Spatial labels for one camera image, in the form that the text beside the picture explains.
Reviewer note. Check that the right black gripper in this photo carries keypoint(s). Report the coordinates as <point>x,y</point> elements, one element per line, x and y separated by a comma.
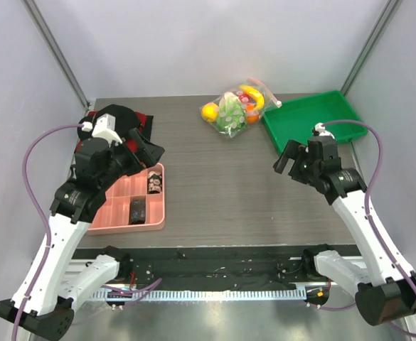
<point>296,163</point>

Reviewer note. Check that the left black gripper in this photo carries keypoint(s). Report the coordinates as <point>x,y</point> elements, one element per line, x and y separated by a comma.
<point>147,155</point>

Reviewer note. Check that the orange toy orange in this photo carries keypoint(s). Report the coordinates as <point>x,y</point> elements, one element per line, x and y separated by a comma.
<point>251,114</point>

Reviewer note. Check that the clear zip top bag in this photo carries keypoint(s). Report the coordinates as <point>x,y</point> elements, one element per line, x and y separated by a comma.
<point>271,102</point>

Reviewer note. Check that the yellow toy banana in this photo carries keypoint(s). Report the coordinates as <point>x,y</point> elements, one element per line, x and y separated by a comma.
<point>255,94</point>

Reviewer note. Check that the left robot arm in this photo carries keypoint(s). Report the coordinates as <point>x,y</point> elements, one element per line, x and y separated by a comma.
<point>43,305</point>

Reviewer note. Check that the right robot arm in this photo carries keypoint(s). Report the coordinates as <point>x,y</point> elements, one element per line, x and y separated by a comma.
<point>385,290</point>

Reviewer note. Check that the floral rolled sock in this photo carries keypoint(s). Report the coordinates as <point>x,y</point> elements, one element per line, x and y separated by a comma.
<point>154,182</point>

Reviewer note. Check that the red and black cloth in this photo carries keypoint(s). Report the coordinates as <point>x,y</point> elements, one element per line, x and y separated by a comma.
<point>139,120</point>

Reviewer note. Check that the green plastic tray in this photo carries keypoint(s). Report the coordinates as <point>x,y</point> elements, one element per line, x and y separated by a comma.
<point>296,118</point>

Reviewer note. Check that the black cap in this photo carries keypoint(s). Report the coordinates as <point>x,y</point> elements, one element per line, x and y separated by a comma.
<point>123,124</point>

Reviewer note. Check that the dark rolled sock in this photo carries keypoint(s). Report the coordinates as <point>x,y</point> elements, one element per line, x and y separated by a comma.
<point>137,211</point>

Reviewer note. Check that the green toy lettuce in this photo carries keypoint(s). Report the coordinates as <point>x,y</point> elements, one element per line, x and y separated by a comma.
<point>231,117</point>

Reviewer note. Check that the yellow toy lemon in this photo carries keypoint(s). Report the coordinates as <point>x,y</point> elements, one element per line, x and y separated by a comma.
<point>209,112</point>

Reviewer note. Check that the red toy apple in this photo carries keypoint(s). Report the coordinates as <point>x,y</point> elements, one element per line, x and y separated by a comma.
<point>244,98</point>

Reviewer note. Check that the pink compartment organizer tray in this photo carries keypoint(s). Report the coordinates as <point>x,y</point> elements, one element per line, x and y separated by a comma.
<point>113,216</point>

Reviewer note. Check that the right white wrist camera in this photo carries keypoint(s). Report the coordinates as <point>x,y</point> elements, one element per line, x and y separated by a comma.
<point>320,130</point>

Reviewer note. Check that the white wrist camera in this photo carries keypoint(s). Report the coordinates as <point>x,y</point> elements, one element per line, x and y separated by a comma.
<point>103,128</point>
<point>320,130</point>

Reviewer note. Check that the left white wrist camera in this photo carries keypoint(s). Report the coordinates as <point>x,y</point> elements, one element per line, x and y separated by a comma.
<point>103,128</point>

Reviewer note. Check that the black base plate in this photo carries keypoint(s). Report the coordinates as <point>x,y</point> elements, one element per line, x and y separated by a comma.
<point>250,268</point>

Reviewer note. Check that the white slotted cable duct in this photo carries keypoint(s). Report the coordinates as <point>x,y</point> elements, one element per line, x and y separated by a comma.
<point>298,294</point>

